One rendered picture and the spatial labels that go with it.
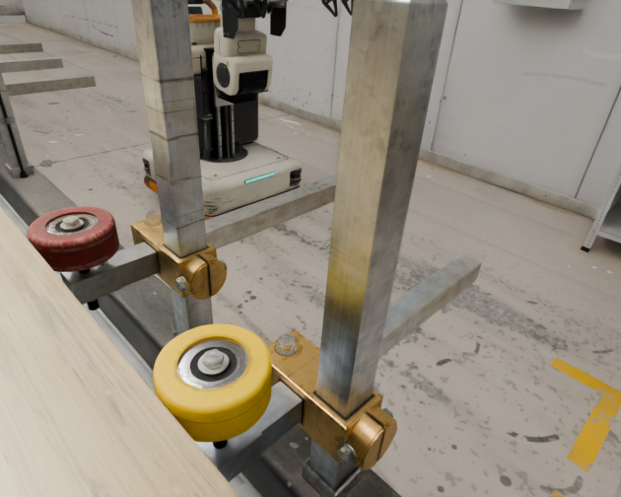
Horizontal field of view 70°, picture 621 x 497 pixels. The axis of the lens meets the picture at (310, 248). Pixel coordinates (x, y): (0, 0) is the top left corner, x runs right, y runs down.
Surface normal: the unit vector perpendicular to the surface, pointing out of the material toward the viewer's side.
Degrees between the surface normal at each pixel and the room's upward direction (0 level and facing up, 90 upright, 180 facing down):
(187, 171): 90
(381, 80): 90
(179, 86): 90
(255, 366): 0
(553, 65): 90
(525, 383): 0
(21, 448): 0
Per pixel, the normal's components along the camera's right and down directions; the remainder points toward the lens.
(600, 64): -0.71, 0.34
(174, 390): 0.06, -0.85
